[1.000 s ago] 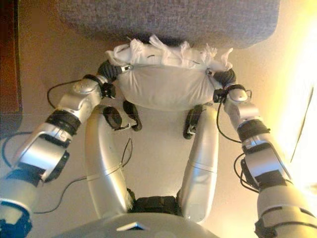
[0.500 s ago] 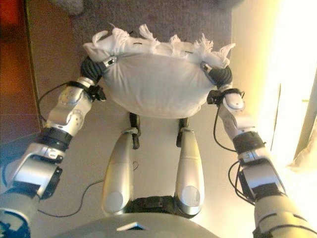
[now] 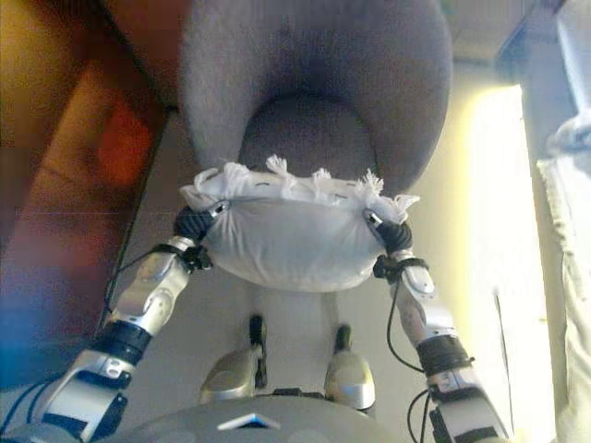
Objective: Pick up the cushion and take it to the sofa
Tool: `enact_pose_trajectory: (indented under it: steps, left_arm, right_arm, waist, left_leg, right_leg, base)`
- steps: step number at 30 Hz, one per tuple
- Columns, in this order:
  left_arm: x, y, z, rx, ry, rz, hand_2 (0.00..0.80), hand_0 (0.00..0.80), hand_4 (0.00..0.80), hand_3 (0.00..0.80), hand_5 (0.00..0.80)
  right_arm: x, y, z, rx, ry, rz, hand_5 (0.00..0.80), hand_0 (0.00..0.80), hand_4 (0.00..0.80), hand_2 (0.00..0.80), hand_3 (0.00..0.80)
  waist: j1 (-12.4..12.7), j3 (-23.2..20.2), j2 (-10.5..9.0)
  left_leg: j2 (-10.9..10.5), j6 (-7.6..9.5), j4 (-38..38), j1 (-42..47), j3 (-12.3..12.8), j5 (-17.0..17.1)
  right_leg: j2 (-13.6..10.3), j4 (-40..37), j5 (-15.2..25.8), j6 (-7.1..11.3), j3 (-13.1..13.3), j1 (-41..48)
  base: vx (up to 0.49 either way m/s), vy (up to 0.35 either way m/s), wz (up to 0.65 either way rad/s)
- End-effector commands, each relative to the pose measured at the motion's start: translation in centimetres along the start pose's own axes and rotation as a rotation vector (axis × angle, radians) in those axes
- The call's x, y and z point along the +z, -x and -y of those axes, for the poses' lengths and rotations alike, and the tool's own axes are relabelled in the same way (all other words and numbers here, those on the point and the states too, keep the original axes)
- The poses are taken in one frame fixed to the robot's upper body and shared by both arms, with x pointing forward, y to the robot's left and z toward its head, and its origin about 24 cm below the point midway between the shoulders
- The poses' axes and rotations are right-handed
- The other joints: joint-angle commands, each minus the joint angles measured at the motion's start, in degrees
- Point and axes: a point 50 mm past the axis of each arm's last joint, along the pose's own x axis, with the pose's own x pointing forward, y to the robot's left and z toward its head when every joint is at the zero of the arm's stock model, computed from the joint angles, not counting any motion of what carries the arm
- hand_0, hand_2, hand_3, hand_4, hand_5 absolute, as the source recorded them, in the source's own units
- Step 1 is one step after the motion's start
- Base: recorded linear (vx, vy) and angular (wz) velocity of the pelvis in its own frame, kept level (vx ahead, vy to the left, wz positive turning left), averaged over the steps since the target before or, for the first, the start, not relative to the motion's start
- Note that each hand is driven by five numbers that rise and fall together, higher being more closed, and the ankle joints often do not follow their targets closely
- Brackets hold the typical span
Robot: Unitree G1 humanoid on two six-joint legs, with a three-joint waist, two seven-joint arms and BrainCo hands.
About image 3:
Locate grey fabric armchair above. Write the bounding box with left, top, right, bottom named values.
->
left=177, top=0, right=453, bottom=198

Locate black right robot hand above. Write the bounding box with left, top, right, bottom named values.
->
left=364, top=207, right=414, bottom=254

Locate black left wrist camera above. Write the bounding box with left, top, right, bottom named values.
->
left=182, top=246, right=214, bottom=271

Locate silver right robot leg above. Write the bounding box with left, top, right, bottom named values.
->
left=322, top=325, right=376, bottom=411

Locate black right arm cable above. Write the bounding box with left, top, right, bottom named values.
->
left=386, top=283, right=435, bottom=443

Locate white fringed cushion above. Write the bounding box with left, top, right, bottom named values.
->
left=179, top=155, right=421, bottom=294

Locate beige upholstered bed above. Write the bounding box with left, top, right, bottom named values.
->
left=496, top=0, right=591, bottom=443

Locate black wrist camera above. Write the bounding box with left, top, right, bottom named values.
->
left=182, top=246, right=214, bottom=271
left=372, top=256, right=401, bottom=281

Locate glossy dark cabinet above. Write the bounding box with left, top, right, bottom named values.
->
left=0, top=0, right=181, bottom=393

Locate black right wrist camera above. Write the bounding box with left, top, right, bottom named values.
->
left=372, top=256, right=401, bottom=281

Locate white duvet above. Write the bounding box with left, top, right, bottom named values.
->
left=547, top=114, right=591, bottom=156

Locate grey robot torso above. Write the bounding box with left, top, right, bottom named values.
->
left=133, top=391, right=380, bottom=443

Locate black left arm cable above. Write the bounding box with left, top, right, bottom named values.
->
left=99, top=246, right=163, bottom=324

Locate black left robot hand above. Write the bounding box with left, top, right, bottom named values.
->
left=174, top=198, right=231, bottom=241

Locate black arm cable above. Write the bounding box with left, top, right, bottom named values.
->
left=99, top=246, right=163, bottom=324
left=386, top=283, right=435, bottom=443

